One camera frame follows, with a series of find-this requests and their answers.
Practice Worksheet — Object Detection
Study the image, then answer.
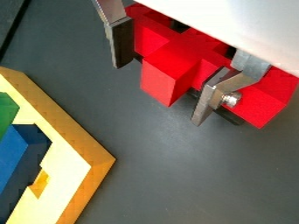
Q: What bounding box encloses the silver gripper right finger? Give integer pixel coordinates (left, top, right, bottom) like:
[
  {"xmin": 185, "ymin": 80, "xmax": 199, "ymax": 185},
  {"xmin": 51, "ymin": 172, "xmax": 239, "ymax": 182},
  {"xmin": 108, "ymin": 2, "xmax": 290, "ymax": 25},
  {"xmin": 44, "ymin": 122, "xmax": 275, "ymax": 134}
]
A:
[{"xmin": 191, "ymin": 50, "xmax": 271, "ymax": 126}]

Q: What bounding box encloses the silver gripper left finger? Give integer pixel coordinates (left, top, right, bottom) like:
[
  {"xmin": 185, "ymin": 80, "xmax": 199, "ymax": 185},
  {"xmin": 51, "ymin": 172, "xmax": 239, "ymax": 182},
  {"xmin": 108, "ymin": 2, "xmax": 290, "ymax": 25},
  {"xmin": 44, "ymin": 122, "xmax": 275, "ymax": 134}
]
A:
[{"xmin": 91, "ymin": 0, "xmax": 135, "ymax": 68}]

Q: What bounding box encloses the red E-shaped block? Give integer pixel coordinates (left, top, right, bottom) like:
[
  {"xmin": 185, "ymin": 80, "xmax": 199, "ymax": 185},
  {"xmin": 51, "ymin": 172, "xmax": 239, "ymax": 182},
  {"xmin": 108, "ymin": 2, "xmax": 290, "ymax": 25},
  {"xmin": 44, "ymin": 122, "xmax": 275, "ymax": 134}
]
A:
[{"xmin": 125, "ymin": 3, "xmax": 299, "ymax": 128}]

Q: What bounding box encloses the yellow wooden puzzle board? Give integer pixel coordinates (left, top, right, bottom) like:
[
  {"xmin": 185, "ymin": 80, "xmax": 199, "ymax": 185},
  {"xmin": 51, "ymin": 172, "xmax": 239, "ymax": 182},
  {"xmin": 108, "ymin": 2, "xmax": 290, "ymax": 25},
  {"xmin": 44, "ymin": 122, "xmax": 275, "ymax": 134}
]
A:
[{"xmin": 0, "ymin": 66, "xmax": 116, "ymax": 224}]

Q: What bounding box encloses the green block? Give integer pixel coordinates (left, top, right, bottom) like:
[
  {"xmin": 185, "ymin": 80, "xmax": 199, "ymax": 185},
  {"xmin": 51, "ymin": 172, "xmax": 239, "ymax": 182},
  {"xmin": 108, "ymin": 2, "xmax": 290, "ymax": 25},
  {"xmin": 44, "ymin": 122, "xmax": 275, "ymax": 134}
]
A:
[{"xmin": 0, "ymin": 92, "xmax": 20, "ymax": 139}]

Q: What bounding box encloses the blue block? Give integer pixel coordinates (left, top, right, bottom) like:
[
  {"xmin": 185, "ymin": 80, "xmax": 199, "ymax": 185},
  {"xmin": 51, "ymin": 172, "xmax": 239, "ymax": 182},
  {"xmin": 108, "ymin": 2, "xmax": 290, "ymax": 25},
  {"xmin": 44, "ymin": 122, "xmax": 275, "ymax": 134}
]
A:
[{"xmin": 0, "ymin": 124, "xmax": 52, "ymax": 195}]

